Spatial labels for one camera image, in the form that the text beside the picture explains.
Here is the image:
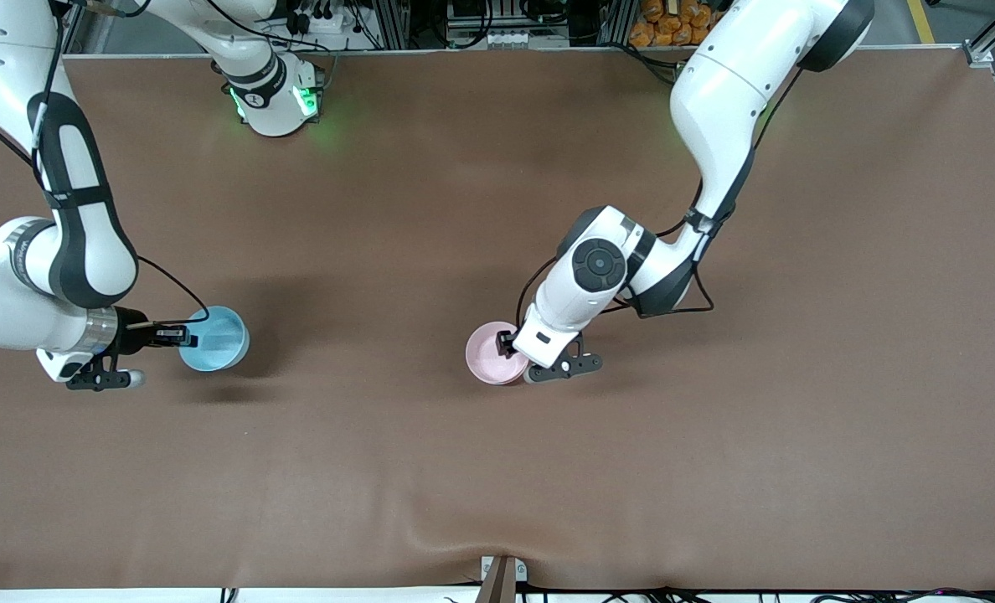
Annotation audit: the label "pink bowl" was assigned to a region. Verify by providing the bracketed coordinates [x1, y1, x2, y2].
[466, 321, 534, 386]

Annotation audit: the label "blue bowl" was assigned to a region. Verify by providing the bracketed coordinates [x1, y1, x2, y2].
[179, 306, 250, 372]

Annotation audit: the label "brown table cloth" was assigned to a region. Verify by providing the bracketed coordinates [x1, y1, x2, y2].
[0, 49, 995, 592]

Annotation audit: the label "wooden bar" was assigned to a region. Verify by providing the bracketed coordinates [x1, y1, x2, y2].
[474, 559, 517, 603]

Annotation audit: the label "orange packaged goods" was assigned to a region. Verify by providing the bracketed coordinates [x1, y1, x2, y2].
[629, 0, 720, 49]

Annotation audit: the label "white power strip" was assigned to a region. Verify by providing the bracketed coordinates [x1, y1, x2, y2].
[290, 0, 358, 36]

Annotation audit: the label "metal clamp bracket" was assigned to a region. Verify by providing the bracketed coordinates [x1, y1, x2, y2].
[480, 555, 528, 583]

